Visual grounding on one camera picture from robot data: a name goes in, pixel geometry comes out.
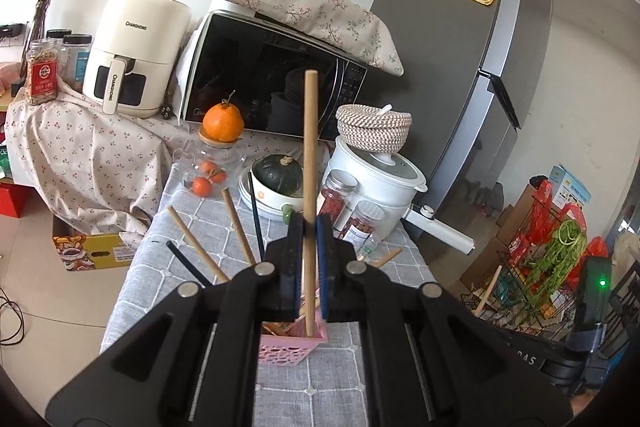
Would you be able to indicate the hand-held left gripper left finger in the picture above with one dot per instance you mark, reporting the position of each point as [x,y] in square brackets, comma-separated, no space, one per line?
[295,267]

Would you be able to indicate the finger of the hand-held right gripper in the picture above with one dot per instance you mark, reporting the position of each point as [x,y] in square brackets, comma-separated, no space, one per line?
[506,338]

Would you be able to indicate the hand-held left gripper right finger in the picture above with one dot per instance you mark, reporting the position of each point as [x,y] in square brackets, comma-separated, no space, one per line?
[323,267]

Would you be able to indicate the wooden chopstick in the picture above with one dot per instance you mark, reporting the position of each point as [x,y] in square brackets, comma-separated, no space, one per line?
[390,257]
[310,132]
[489,289]
[237,227]
[195,242]

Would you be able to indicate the pink perforated utensil basket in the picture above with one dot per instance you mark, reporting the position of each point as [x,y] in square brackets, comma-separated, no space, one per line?
[285,349]

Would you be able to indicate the small green object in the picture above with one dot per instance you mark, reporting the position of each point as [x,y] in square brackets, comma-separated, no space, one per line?
[288,214]

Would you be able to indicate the labelled clear spice jar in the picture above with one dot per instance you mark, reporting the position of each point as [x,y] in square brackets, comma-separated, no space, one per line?
[360,222]

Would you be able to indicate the tall clear spice jar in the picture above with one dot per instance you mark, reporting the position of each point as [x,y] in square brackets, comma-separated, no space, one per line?
[335,202]

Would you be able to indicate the white bowl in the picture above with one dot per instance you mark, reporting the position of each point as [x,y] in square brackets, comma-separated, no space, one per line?
[265,199]

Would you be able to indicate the black chair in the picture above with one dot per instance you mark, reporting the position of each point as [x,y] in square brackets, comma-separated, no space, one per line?
[625,302]

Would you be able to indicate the stacked white bowls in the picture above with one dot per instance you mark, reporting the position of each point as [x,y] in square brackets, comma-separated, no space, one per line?
[247,202]

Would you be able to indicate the dark green pumpkin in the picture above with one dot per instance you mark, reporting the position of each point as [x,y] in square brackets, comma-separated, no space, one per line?
[275,174]

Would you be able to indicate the green leafy vegetables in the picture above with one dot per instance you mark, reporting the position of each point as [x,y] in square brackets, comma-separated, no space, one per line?
[555,257]

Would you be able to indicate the brown cardboard boxes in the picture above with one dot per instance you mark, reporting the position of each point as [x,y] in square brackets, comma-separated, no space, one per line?
[495,237]

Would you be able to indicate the white electric cooking pot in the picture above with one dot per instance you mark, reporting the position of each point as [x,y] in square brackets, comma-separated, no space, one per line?
[385,182]

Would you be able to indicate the small tangerine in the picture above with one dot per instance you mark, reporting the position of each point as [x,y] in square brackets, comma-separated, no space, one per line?
[201,187]
[209,167]
[218,177]

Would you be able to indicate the glass jar with tangerines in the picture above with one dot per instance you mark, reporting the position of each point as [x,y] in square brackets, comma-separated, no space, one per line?
[232,157]

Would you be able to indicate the grey checked tablecloth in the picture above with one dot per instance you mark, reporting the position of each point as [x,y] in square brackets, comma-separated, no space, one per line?
[160,267]

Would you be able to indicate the large orange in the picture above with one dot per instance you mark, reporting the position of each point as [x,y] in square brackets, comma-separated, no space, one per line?
[222,122]

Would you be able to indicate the blue printed box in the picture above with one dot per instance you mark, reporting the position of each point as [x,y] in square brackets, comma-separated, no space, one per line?
[570,187]

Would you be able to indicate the white spoon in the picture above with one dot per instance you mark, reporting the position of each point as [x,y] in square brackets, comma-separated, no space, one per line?
[383,108]

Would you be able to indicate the black power plug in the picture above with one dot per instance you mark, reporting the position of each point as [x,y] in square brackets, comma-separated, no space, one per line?
[167,112]

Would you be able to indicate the black door microwave oven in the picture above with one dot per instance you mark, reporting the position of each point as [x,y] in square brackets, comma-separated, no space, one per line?
[260,67]

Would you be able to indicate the yellow cardboard box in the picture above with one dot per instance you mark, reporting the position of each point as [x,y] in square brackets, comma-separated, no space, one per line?
[90,252]

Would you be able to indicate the floral tablecloth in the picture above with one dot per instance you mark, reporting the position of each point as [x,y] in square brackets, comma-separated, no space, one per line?
[90,152]

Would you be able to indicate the grey refrigerator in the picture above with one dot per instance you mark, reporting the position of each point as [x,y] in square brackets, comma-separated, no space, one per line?
[450,57]

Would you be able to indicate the cream air fryer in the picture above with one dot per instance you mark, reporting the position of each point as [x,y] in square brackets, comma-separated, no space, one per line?
[145,37]

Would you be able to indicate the red box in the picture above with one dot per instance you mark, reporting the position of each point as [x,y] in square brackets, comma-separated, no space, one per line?
[10,202]

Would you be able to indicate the black lid clear jar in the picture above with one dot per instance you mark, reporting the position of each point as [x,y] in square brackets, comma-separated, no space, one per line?
[76,62]
[57,35]

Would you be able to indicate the red label nut jar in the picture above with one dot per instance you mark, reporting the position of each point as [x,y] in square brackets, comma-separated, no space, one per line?
[42,77]

